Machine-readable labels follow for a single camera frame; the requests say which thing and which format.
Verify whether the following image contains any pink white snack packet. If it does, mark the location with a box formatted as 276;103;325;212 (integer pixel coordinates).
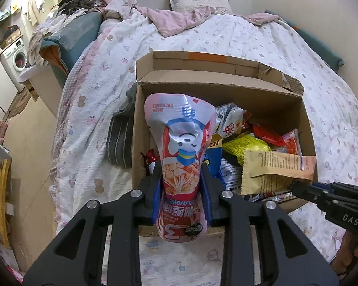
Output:
282;129;303;155

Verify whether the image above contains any white washing machine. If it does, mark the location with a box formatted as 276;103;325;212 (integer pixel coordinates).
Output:
1;37;29;91

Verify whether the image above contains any pink blanket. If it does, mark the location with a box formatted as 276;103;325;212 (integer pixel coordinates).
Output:
104;0;287;38

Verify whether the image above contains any beige hanging cloth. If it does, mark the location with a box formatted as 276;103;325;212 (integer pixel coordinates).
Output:
21;0;47;26

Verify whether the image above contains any beige pillow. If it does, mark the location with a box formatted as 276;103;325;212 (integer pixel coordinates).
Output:
167;0;232;14

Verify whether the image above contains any yellow snack packet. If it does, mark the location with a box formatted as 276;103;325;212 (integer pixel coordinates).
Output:
222;134;272;167

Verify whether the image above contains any pile of dark clothes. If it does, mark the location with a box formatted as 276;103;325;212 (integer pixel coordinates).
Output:
58;0;105;15

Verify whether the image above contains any grey striped cloth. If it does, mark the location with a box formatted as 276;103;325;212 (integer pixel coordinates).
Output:
106;82;138;169

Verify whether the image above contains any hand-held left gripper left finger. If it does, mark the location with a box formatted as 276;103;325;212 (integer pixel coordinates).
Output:
22;161;164;286

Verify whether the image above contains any printed white quilt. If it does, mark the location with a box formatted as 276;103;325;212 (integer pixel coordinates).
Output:
49;12;358;286

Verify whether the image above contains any red barcode snack packet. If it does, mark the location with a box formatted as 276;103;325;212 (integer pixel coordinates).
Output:
252;125;287;146

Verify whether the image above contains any white bedside shelf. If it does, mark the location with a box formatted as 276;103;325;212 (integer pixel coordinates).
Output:
19;64;68;117

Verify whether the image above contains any white kitchen cabinet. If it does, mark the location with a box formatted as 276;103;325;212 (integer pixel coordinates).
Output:
0;56;20;117

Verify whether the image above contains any yellow cracker packet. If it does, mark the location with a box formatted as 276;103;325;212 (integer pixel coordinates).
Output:
241;150;317;195

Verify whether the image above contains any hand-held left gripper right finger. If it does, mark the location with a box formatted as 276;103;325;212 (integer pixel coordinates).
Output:
197;167;339;286

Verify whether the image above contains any teal cushion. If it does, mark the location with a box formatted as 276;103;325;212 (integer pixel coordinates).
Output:
264;10;345;69

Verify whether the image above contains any pink cartoon snack packet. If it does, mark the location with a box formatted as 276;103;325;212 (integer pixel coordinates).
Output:
144;93;217;243

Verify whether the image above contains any plain red snack packet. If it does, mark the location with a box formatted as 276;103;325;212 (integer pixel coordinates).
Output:
142;150;158;175

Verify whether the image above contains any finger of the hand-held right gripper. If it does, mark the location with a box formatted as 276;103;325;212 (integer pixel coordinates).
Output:
311;181;337;192
290;181;326;207

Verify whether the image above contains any white blue snack packet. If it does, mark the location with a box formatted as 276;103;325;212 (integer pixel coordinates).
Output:
219;158;245;195

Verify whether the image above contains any cardboard box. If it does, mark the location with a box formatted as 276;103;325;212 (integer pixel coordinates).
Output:
131;51;318;236

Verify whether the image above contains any person's right hand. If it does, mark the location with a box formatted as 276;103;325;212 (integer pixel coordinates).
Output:
331;231;358;275

